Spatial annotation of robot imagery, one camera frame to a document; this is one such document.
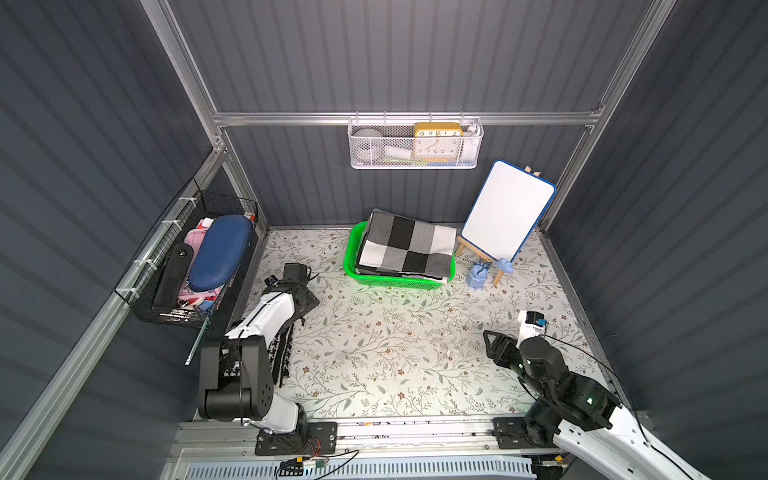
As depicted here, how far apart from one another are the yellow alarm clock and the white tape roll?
107 mm

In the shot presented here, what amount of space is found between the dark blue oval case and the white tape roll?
14.8 inches

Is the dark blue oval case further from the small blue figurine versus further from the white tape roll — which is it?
the small blue figurine

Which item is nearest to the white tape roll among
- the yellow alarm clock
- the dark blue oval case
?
the yellow alarm clock

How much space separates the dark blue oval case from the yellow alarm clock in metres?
0.55

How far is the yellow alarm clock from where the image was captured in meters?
0.88

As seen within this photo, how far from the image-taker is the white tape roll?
0.84m

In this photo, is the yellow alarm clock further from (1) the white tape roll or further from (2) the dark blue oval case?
(2) the dark blue oval case

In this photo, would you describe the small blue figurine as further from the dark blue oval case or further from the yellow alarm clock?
the dark blue oval case

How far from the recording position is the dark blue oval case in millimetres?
630
